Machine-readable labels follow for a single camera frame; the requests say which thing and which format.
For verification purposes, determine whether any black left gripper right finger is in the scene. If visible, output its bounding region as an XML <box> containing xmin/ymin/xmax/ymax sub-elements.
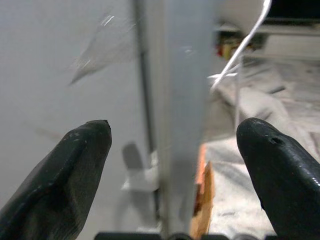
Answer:
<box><xmin>235</xmin><ymin>117</ymin><xmax>320</xmax><ymax>240</ymax></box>

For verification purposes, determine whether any white floor sheet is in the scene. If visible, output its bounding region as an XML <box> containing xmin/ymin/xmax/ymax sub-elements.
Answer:
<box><xmin>199</xmin><ymin>58</ymin><xmax>320</xmax><ymax>240</ymax></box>

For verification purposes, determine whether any wooden brick pallet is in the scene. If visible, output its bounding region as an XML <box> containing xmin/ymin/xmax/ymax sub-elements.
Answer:
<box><xmin>189</xmin><ymin>144</ymin><xmax>216</xmax><ymax>240</ymax></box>

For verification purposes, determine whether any white cable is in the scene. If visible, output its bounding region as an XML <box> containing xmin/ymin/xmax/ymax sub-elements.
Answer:
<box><xmin>208</xmin><ymin>0</ymin><xmax>273</xmax><ymax>126</ymax></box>

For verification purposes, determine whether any silver fridge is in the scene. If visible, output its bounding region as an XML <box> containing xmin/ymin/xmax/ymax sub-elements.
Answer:
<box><xmin>0</xmin><ymin>0</ymin><xmax>217</xmax><ymax>240</ymax></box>

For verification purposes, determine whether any white fridge foot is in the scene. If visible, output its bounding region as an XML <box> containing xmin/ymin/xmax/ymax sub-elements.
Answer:
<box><xmin>120</xmin><ymin>141</ymin><xmax>161</xmax><ymax>193</ymax></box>

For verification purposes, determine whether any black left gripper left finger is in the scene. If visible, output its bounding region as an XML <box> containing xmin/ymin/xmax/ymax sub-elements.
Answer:
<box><xmin>0</xmin><ymin>119</ymin><xmax>112</xmax><ymax>240</ymax></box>

